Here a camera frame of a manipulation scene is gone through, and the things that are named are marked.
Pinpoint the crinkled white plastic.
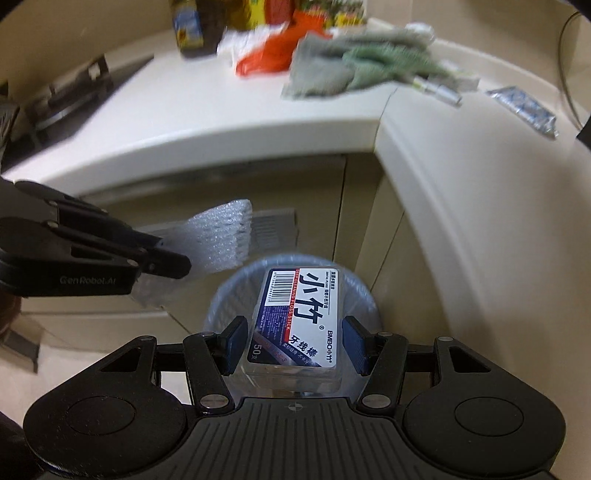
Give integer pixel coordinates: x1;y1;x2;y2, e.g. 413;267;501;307
217;32;278;68

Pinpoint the grey dimpled sponge cloth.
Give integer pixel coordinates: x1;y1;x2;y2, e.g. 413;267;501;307
323;21;437;54

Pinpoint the black gas stove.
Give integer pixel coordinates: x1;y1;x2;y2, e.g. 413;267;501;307
0;53;155;160

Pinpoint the small white tube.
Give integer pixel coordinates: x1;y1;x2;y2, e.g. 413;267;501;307
411;74;463;108

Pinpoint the green cloth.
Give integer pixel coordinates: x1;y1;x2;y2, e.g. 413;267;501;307
344;44;444;90

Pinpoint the blue trash bin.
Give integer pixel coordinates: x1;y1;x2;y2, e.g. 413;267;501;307
203;251;377;402

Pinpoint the white foam wrap sheet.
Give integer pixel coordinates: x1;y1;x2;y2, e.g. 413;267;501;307
134;198;253;310

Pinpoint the pickle jar yellow label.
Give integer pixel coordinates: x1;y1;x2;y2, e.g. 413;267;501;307
335;0;368;27

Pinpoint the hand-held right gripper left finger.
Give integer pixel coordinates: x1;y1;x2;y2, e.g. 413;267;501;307
99;315;247;409

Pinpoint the dark bottle blue yellow label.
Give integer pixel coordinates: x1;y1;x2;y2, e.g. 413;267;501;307
171;0;205;51

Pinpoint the orange plastic bag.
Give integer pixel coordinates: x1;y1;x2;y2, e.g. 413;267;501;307
235;14;324;77

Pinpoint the cooking oil bottle orange handle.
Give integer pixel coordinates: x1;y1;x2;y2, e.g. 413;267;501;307
231;0;298;31

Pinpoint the dark glass sauce bottle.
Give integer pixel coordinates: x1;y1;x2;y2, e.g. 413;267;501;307
198;0;232;57

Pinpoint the clear floss pick box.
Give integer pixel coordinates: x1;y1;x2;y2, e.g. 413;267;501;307
240;266;345;393

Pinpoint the silver cabinet vent grille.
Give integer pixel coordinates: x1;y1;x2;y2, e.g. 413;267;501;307
152;208;297;257

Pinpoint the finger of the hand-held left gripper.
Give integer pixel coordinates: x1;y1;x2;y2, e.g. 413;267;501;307
16;181;164;252
0;217;192;280

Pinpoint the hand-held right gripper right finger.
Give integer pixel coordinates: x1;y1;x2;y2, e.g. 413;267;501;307
342;315;492;409

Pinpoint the silver foil packet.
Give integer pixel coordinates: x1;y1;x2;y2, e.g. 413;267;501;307
485;85;559;139

